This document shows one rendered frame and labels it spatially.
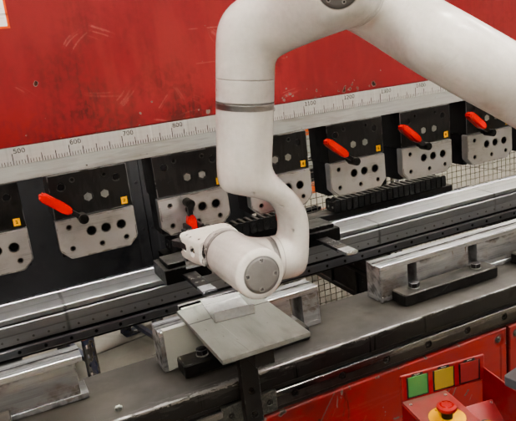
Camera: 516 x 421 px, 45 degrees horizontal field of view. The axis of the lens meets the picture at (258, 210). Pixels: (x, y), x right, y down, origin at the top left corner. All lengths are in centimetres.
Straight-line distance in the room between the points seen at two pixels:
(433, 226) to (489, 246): 26
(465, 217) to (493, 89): 121
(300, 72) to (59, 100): 50
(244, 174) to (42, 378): 63
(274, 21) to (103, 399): 83
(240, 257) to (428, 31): 42
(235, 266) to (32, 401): 57
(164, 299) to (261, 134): 78
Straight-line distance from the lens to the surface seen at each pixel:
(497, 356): 175
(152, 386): 136
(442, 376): 141
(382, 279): 158
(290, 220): 102
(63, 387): 136
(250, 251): 97
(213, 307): 135
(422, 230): 197
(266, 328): 123
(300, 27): 86
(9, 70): 120
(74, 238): 124
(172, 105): 125
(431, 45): 88
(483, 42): 89
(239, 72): 92
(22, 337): 159
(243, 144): 94
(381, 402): 155
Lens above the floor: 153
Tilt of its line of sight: 15 degrees down
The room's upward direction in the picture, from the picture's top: 7 degrees counter-clockwise
